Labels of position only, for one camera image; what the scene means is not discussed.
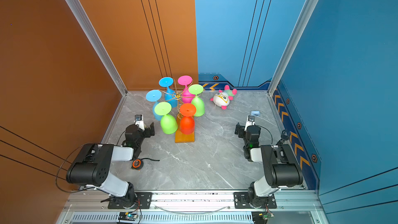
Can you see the red wine glass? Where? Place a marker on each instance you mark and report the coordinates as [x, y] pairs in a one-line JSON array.
[[187, 123]]

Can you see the right circuit board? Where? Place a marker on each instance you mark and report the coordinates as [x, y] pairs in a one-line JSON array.
[[261, 217]]

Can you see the circuit board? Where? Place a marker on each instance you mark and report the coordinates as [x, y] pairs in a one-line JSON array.
[[128, 218], [261, 217]]

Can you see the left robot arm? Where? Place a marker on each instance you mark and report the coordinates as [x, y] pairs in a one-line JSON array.
[[91, 168]]

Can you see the blue wine glass left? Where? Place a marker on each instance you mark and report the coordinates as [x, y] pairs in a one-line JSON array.
[[154, 96]]

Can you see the wooden rack base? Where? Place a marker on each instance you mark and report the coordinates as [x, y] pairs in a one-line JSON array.
[[183, 138]]

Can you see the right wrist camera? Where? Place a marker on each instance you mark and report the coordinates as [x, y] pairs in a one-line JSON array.
[[250, 121]]

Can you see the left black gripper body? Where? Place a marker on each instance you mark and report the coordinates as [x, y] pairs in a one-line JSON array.
[[148, 130]]

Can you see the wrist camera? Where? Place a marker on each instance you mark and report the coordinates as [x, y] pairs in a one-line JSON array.
[[139, 122], [250, 121]]

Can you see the gold wire glass rack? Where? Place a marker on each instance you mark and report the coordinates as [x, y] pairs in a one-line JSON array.
[[178, 89]]

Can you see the blue wine glass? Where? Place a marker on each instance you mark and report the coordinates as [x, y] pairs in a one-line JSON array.
[[169, 95], [154, 96]]

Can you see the blue wine glass back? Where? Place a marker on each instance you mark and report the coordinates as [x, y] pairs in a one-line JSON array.
[[169, 95]]

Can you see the green wine glass front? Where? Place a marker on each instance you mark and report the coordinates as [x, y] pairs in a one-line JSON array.
[[168, 122]]

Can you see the pink wine glass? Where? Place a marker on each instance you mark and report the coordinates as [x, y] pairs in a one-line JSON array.
[[186, 81]]

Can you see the aluminium front rail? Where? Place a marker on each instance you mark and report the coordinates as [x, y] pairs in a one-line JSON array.
[[195, 207]]

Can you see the light blue stapler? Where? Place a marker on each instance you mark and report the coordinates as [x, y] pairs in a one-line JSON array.
[[255, 113]]

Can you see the white plush bird toy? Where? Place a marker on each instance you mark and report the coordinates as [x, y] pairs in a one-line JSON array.
[[224, 97]]

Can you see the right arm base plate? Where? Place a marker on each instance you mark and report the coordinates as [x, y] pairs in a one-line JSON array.
[[243, 200]]

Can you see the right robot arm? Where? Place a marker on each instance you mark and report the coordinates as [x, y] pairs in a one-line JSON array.
[[280, 168]]

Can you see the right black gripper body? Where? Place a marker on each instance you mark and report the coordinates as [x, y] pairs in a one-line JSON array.
[[239, 130]]

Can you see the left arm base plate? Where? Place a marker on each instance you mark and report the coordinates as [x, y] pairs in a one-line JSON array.
[[141, 200]]

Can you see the left circuit board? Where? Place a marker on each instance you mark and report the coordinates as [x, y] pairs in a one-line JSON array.
[[128, 218]]

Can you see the orange black tape measure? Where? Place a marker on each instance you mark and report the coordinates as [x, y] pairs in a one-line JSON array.
[[138, 163]]

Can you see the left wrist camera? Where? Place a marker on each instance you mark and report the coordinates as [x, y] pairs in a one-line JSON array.
[[139, 122]]

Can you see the green wine glass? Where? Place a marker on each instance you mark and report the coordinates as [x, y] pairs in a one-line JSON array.
[[197, 89], [168, 122]]

